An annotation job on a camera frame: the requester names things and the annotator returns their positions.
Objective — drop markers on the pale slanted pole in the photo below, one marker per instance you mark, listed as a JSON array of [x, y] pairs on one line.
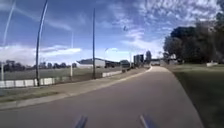
[[8, 20]]

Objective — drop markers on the robot's own part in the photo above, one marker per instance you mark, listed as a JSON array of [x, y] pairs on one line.
[[147, 123], [81, 123]]

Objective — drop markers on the slim dark tree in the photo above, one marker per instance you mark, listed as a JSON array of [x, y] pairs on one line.
[[148, 56]]

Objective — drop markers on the shaded grass lawn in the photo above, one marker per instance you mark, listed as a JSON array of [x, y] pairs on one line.
[[203, 90]]

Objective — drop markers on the pale thin pole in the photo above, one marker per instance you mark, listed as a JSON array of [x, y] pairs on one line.
[[71, 43]]

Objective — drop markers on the group of large dark trees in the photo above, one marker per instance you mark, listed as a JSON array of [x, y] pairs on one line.
[[193, 43]]

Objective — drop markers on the dark tall pole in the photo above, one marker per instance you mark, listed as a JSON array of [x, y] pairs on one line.
[[93, 43]]

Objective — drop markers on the grey asphalt path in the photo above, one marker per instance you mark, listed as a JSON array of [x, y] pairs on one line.
[[140, 100]]

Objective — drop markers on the fence with white panels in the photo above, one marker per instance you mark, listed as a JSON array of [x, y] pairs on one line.
[[20, 83]]

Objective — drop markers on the pale concrete kerb strip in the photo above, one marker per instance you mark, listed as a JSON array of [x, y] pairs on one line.
[[40, 99]]

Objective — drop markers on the grass verge beside kerb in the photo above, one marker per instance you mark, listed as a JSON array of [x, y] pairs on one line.
[[66, 87]]

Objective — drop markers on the row of distant trees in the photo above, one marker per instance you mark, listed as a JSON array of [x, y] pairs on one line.
[[43, 65]]

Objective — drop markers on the dark tall building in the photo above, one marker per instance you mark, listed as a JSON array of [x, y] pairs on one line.
[[138, 60]]

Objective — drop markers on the curved grey pole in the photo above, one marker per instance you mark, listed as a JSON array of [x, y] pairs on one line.
[[37, 50]]

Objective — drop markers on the white building with dark roof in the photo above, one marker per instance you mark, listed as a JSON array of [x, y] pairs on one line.
[[95, 63]]

